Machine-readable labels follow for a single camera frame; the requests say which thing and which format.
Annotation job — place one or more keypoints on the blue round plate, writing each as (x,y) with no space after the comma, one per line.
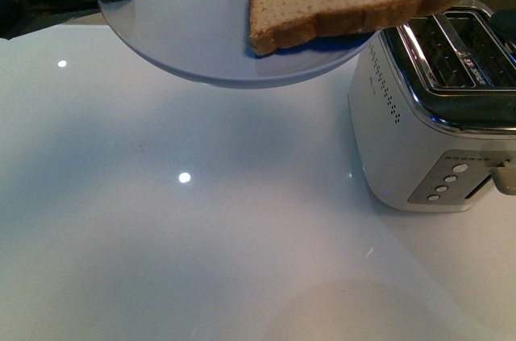
(206,41)

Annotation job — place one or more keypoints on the white chrome two-slot toaster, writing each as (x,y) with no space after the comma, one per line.
(432,104)

